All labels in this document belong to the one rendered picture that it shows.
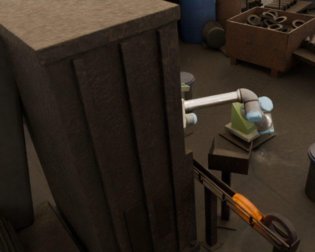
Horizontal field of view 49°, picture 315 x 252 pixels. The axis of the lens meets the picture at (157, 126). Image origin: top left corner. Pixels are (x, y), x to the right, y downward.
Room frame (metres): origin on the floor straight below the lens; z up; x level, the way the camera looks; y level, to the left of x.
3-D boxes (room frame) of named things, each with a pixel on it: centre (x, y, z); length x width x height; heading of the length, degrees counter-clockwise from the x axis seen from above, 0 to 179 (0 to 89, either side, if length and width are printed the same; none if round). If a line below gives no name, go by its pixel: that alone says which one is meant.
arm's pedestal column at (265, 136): (2.84, -0.90, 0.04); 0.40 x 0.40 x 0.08; 32
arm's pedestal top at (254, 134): (2.84, -0.90, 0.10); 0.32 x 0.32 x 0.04; 32
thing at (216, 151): (1.81, -0.47, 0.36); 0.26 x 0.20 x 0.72; 67
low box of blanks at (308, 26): (4.48, -1.64, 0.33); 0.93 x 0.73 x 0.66; 39
